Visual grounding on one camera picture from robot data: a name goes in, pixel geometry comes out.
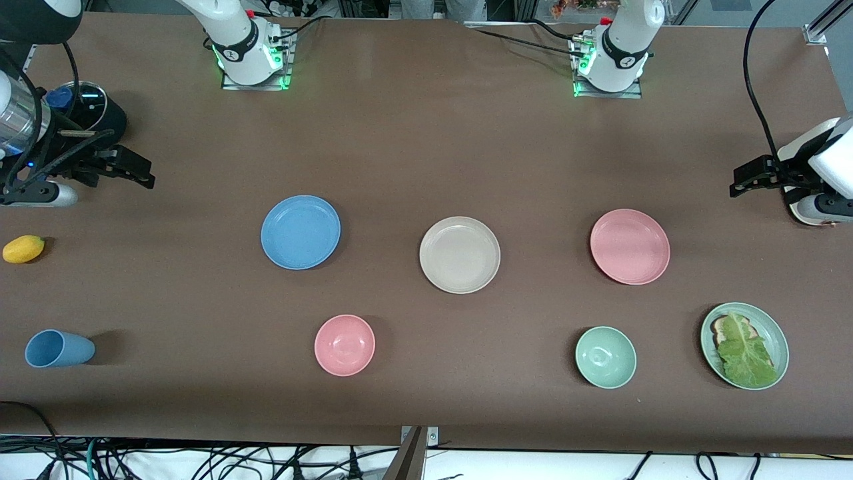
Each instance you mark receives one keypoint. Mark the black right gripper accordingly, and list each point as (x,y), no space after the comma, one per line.
(100,141)

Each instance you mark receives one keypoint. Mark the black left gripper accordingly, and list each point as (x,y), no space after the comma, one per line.
(766,170)

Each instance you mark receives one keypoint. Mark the pink plate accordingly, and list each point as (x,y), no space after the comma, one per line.
(630,246)

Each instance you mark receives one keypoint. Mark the blue plate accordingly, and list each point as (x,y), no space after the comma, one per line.
(300,232)

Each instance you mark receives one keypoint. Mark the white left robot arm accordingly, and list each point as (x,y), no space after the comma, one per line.
(626,40)

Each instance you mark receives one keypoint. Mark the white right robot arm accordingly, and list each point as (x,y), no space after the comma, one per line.
(234,26)

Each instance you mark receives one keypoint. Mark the glass lid with blue knob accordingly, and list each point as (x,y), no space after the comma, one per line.
(90,103)

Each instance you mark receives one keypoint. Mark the yellow lemon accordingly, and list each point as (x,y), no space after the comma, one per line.
(23,248)

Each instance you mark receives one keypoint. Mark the toast bread slice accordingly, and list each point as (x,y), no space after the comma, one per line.
(720,328)

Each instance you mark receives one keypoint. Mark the green plate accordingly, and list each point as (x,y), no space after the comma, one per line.
(776,336)

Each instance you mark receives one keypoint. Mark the green lettuce leaf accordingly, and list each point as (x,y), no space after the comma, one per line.
(746,353)

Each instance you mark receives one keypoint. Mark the blue cup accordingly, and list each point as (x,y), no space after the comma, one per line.
(58,348)

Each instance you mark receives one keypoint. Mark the green bowl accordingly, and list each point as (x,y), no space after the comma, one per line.
(606,356)

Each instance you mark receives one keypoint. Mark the orange artificial flowers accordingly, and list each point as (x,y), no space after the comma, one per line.
(580,6)

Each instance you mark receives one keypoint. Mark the pink bowl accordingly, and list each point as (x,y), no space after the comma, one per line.
(344,344)

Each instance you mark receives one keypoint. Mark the beige plate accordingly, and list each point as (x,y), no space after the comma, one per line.
(460,254)

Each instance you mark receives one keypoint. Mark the grey trouser legs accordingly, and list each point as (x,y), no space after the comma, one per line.
(443,8)

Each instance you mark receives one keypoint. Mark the brown wooden beam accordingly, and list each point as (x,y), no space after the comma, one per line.
(410,460)

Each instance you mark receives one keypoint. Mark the aluminium frame profile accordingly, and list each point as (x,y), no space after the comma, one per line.
(823,26)
(28,56)

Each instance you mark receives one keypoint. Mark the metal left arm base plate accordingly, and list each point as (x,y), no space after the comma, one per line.
(608,94)

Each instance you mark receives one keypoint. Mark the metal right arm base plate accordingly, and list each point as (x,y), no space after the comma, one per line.
(286,60)

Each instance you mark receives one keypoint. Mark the metal table edge bracket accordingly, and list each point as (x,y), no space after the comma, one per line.
(432,435)

